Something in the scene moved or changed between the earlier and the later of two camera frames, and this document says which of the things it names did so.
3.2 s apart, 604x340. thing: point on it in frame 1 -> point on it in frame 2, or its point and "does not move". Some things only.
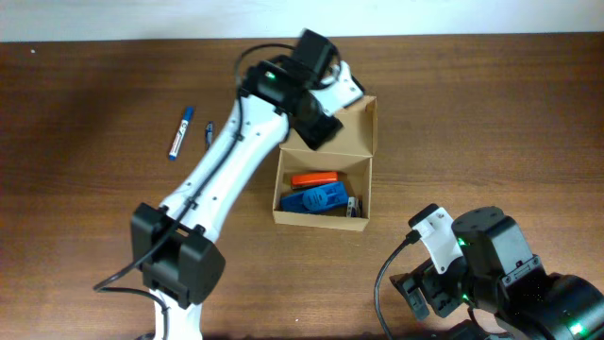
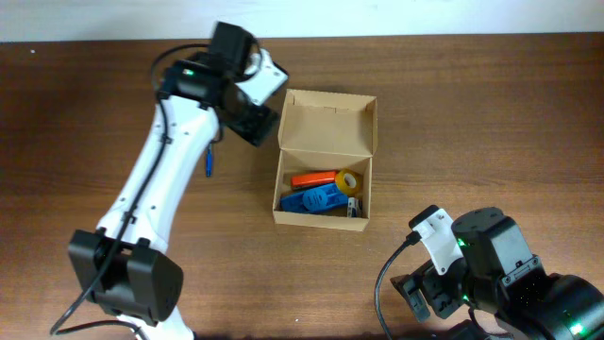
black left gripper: x=319 y=126 -> x=255 y=125
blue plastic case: x=327 y=196 does not move
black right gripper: x=420 y=291 does not move
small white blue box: x=353 y=207 does not move
